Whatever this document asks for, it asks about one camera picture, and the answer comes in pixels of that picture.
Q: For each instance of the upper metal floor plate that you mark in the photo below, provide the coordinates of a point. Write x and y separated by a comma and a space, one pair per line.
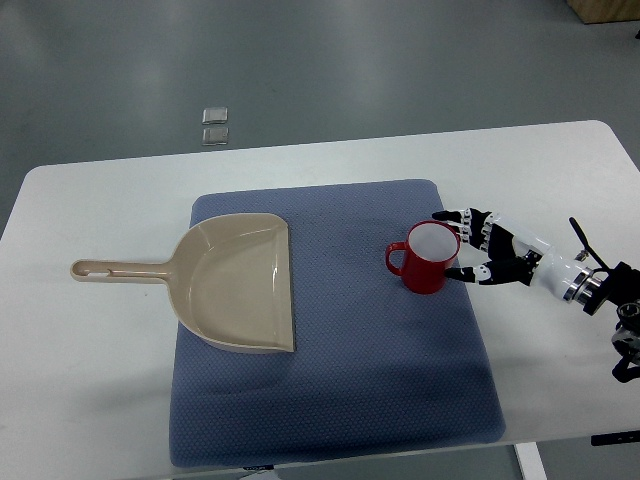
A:
214, 115

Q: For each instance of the beige plastic dustpan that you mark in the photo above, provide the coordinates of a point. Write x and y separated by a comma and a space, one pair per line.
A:
228, 280

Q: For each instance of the blue textured mat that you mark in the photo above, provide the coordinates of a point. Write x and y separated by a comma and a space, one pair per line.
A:
376, 369

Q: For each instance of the white table leg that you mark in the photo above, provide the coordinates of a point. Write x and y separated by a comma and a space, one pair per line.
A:
529, 461

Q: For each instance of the black table control panel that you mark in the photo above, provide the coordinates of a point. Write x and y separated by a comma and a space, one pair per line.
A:
618, 438

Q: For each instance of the red cup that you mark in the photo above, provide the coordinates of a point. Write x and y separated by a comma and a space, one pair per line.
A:
429, 249

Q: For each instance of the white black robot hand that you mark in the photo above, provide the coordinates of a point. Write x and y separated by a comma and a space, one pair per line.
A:
515, 254

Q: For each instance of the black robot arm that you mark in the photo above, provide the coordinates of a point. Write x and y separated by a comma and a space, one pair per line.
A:
618, 286

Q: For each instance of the wooden box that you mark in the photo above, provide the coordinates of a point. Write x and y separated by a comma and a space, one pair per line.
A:
605, 11

